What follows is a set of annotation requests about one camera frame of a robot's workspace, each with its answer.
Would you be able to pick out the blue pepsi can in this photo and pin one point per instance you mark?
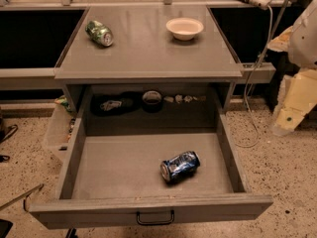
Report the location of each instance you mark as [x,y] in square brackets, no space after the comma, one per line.
[179,166]

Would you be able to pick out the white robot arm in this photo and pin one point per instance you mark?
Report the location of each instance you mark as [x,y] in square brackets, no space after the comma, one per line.
[300,43]

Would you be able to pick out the grey counter cabinet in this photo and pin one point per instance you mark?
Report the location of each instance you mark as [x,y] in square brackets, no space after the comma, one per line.
[144,51]

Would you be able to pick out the grey open drawer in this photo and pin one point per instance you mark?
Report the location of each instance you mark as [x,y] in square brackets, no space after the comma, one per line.
[112,169]

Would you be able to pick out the green soda can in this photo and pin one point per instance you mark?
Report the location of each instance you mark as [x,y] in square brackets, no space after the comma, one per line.
[99,33]

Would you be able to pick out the black tape roll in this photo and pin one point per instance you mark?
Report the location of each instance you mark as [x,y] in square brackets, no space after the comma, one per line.
[152,101]

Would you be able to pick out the white paper bowl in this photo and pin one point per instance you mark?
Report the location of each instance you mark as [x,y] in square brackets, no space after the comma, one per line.
[184,29]

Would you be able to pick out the black drawer handle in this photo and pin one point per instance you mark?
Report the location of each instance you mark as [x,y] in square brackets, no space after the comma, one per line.
[155,218]

